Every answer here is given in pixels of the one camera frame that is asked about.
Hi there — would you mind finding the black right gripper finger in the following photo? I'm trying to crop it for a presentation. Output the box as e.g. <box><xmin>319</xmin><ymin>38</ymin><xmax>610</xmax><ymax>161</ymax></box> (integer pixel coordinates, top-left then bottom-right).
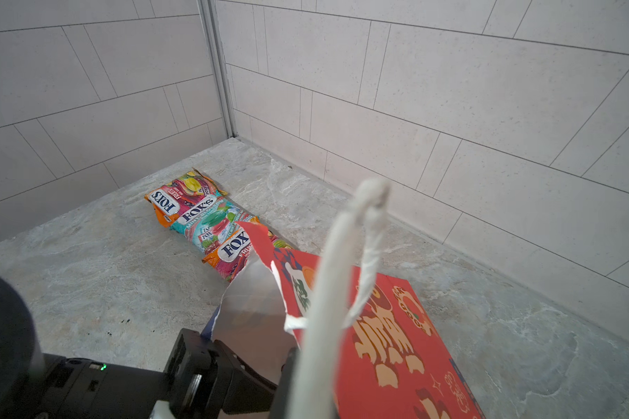
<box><xmin>268</xmin><ymin>347</ymin><xmax>299</xmax><ymax>419</ymax></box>

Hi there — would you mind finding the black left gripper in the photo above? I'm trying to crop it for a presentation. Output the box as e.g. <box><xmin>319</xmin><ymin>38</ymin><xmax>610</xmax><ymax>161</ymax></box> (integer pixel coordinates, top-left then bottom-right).
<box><xmin>164</xmin><ymin>328</ymin><xmax>277</xmax><ymax>418</ymax></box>

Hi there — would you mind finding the red paper gift bag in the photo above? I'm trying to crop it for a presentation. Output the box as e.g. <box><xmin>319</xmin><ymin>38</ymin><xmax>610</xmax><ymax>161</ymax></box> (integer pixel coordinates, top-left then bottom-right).
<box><xmin>211</xmin><ymin>178</ymin><xmax>483</xmax><ymax>418</ymax></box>

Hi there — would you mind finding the orange snack packet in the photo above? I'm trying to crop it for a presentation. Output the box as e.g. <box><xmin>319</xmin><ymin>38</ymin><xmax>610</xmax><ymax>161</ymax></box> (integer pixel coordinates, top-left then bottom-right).
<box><xmin>202</xmin><ymin>229</ymin><xmax>295</xmax><ymax>283</ymax></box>

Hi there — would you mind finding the teal snack packet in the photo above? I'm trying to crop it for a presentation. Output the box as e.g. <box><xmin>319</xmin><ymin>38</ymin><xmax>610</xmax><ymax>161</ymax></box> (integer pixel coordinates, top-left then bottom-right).
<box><xmin>169</xmin><ymin>197</ymin><xmax>260</xmax><ymax>255</ymax></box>

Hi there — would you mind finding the red orange Fox's candy bag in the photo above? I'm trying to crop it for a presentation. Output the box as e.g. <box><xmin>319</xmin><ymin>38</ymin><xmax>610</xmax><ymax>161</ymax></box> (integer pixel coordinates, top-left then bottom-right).
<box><xmin>144</xmin><ymin>169</ymin><xmax>227</xmax><ymax>228</ymax></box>

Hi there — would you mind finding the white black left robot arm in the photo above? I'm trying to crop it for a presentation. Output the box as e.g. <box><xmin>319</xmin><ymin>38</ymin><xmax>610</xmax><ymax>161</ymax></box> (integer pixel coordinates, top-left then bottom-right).
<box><xmin>0</xmin><ymin>278</ymin><xmax>277</xmax><ymax>418</ymax></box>

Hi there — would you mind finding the aluminium corner post left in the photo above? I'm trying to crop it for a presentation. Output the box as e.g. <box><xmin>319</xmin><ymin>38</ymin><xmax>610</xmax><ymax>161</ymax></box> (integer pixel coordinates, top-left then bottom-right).
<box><xmin>197</xmin><ymin>0</ymin><xmax>237</xmax><ymax>138</ymax></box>

